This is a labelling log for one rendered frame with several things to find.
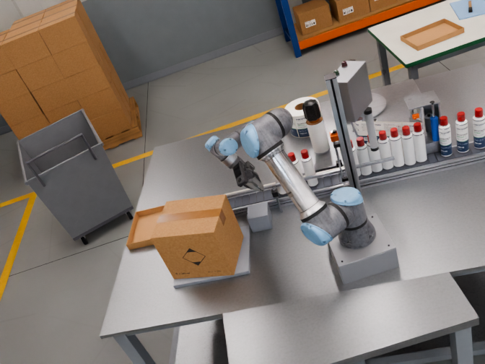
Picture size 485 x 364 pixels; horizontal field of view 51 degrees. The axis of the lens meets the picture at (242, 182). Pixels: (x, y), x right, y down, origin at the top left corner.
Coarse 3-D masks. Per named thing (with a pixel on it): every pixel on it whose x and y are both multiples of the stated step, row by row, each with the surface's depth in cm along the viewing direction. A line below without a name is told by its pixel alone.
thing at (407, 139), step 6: (408, 126) 227; (408, 132) 228; (402, 138) 230; (408, 138) 228; (402, 144) 233; (408, 144) 230; (408, 150) 232; (414, 150) 234; (408, 156) 234; (414, 156) 235; (408, 162) 237; (414, 162) 237
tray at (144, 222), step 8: (152, 208) 277; (160, 208) 277; (136, 216) 279; (144, 216) 280; (152, 216) 278; (136, 224) 276; (144, 224) 274; (152, 224) 272; (136, 232) 271; (144, 232) 269; (152, 232) 266; (128, 240) 262; (136, 240) 265; (144, 240) 257; (128, 248) 261
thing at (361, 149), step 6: (360, 138) 232; (360, 144) 232; (366, 144) 234; (360, 150) 233; (366, 150) 233; (360, 156) 235; (366, 156) 235; (360, 162) 238; (360, 168) 241; (366, 168) 239; (366, 174) 241
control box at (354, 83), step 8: (352, 64) 205; (360, 64) 203; (344, 72) 202; (352, 72) 200; (360, 72) 202; (344, 80) 197; (352, 80) 198; (360, 80) 203; (368, 80) 209; (344, 88) 198; (352, 88) 199; (360, 88) 205; (368, 88) 210; (344, 96) 201; (352, 96) 200; (360, 96) 206; (368, 96) 211; (344, 104) 203; (352, 104) 202; (360, 104) 207; (368, 104) 212; (344, 112) 206; (352, 112) 204; (360, 112) 208; (352, 120) 206
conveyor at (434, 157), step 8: (472, 144) 236; (456, 152) 235; (472, 152) 232; (432, 160) 236; (440, 160) 234; (392, 168) 240; (400, 168) 238; (408, 168) 237; (328, 176) 250; (336, 176) 248; (344, 176) 246; (360, 176) 243; (368, 176) 241; (320, 184) 247; (328, 184) 245; (336, 184) 244; (264, 192) 256; (232, 200) 259; (240, 200) 257; (248, 200) 255; (256, 200) 254; (264, 200) 251; (232, 208) 254
